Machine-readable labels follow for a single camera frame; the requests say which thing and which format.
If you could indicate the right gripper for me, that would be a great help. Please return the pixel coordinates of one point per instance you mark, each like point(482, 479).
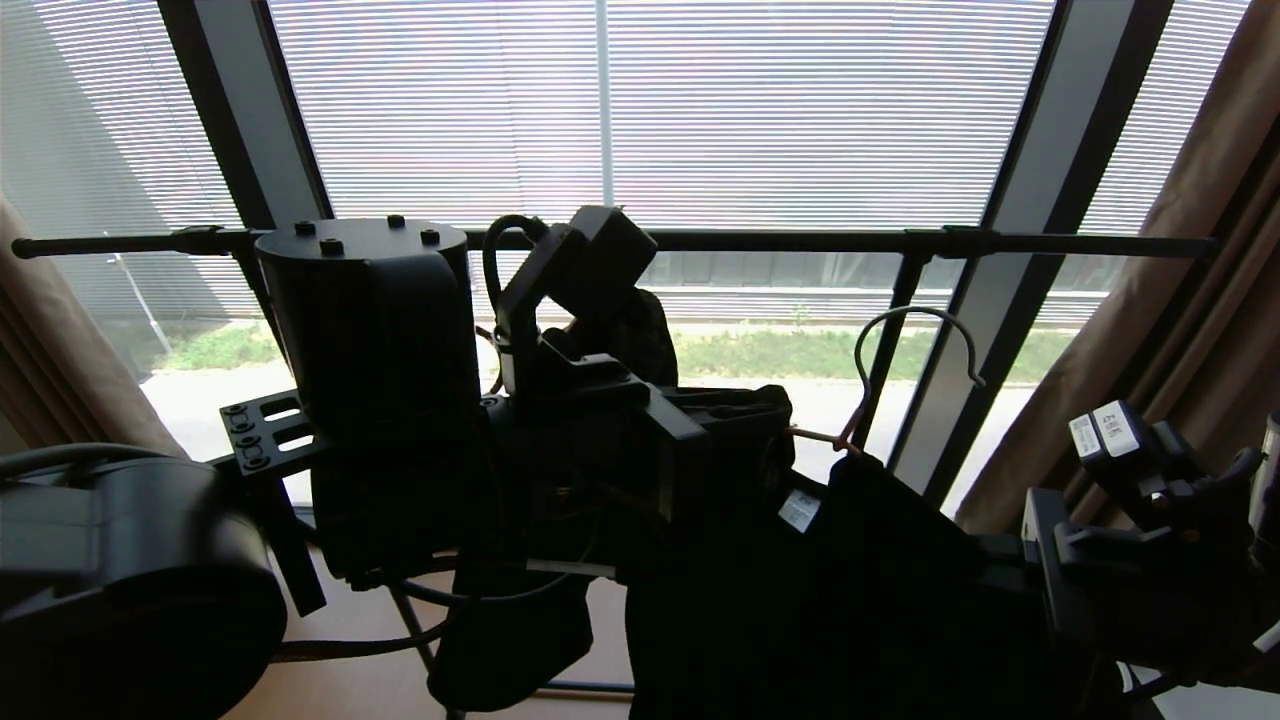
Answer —
point(1120, 600)

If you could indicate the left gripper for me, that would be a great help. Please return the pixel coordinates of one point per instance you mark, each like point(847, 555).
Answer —
point(600, 450)

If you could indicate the black garment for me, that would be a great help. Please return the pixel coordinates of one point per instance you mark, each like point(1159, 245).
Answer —
point(880, 600)
point(500, 640)

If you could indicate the pink clothes hanger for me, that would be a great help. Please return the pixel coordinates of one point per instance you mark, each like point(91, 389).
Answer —
point(868, 400)

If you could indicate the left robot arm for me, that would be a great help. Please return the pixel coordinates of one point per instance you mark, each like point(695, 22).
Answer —
point(380, 380)

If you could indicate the black clothes rack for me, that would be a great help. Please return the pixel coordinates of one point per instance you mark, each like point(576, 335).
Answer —
point(1000, 243)

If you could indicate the brown curtain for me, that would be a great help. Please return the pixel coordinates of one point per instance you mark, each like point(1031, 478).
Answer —
point(1180, 280)
point(60, 370)

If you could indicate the window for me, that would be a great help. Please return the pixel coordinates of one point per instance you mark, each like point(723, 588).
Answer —
point(260, 130)

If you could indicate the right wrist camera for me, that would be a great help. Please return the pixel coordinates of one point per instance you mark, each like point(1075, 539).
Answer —
point(1140, 450)

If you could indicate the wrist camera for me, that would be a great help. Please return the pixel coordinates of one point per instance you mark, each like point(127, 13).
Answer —
point(590, 260)
point(1140, 450)

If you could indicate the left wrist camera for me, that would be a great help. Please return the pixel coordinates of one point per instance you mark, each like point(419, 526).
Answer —
point(590, 260)

